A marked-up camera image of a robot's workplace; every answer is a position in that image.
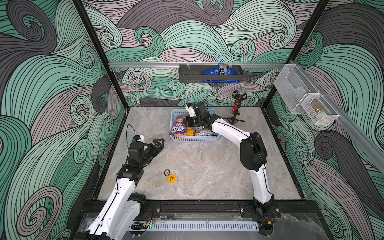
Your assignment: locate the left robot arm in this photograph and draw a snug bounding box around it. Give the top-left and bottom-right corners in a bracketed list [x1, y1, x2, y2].
[74, 135, 165, 240]

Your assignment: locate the aluminium rail wall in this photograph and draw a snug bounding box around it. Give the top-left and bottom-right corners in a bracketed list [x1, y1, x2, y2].
[290, 60, 384, 173]
[109, 61, 285, 69]

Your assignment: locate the yellow round token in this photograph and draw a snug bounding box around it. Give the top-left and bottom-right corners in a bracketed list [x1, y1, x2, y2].
[168, 174, 177, 184]

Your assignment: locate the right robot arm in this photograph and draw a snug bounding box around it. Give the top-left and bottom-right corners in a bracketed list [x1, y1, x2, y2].
[185, 102, 277, 219]

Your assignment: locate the black wall shelf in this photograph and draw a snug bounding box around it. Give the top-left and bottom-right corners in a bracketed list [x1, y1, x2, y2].
[179, 65, 244, 83]

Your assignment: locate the clear plastic wall bin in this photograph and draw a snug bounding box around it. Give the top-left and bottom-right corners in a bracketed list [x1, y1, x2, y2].
[274, 64, 316, 114]

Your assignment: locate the purple Fox's berries bag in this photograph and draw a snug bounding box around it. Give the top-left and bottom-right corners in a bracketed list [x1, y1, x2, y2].
[170, 117, 188, 137]

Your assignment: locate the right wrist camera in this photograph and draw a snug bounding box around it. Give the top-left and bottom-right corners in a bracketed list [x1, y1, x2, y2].
[185, 103, 199, 118]

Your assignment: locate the green Fox's mint bag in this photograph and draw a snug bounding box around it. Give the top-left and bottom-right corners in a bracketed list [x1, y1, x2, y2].
[195, 128, 216, 136]

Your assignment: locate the small clear bin with contents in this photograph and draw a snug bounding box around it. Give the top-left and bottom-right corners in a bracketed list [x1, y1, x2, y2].
[301, 94, 340, 127]

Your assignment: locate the red microphone on tripod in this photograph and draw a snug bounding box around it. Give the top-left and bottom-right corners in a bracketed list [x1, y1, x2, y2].
[224, 88, 248, 125]

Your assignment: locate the aluminium rail right wall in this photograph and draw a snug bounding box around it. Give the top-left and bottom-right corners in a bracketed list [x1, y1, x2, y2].
[290, 60, 384, 173]

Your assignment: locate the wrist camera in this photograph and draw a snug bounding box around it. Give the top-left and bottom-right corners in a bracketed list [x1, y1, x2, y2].
[131, 135, 145, 144]
[185, 103, 199, 118]

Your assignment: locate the aluminium rail back wall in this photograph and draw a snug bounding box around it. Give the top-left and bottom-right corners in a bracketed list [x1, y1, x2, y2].
[109, 61, 285, 69]

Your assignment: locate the black poker chip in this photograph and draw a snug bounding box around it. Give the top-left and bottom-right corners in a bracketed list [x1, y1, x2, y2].
[164, 169, 171, 176]

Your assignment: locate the light blue plastic basket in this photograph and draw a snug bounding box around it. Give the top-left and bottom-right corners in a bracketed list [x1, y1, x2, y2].
[168, 107, 221, 143]

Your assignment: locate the white slotted cable duct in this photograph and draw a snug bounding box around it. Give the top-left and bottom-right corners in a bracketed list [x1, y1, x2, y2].
[147, 221, 260, 232]

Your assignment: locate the small snack packet on shelf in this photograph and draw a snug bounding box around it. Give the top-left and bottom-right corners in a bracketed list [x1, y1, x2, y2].
[218, 63, 228, 76]

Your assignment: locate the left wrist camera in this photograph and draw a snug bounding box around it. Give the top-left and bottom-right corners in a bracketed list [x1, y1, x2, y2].
[131, 135, 145, 144]

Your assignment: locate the blue package on shelf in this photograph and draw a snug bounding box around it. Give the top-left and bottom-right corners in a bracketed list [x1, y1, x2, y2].
[202, 68, 240, 83]

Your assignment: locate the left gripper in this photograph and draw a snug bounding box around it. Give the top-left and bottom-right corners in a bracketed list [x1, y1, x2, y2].
[138, 138, 163, 168]

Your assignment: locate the yellow mango candy bag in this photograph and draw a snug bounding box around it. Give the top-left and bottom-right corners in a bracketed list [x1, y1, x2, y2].
[174, 128, 195, 137]

